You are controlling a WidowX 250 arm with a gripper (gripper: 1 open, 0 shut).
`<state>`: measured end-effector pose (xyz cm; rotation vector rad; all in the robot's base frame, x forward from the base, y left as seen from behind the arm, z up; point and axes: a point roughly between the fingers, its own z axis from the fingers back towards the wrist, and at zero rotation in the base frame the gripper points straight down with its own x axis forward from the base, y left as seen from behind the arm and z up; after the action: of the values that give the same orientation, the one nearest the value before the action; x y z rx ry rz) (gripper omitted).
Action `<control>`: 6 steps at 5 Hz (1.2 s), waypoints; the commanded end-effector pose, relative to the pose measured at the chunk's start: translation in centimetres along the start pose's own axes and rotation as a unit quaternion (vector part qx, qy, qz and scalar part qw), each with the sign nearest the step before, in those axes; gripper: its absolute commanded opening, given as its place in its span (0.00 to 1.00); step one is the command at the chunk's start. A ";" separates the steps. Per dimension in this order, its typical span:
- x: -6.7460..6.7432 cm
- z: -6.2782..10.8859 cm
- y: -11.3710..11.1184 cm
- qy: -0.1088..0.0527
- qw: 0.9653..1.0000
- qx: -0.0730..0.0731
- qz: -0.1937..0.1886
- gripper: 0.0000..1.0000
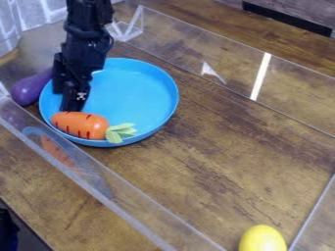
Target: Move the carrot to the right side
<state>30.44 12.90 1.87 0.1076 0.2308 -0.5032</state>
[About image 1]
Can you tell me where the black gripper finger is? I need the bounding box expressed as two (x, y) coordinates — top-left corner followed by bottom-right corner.
(52, 65), (68, 94)
(60, 80), (91, 112)

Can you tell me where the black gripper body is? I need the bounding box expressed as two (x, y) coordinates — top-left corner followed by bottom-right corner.
(53, 23), (114, 83)

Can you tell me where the orange toy carrot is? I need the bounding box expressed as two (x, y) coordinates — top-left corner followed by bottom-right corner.
(51, 112), (136, 143)

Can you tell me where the blue plastic plate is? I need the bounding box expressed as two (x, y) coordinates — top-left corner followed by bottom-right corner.
(39, 58), (179, 147)

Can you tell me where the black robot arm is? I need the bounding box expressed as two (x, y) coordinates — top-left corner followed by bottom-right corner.
(52, 0), (114, 112)

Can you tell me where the purple toy eggplant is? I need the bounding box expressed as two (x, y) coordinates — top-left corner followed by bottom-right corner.
(11, 68), (52, 106)

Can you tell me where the white curtain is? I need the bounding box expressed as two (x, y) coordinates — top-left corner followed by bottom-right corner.
(0, 0), (66, 57)

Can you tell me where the yellow toy lemon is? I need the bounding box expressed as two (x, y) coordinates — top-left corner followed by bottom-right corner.
(238, 225), (288, 251)

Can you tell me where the clear acrylic enclosure wall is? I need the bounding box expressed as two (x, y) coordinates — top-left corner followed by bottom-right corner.
(0, 0), (335, 251)

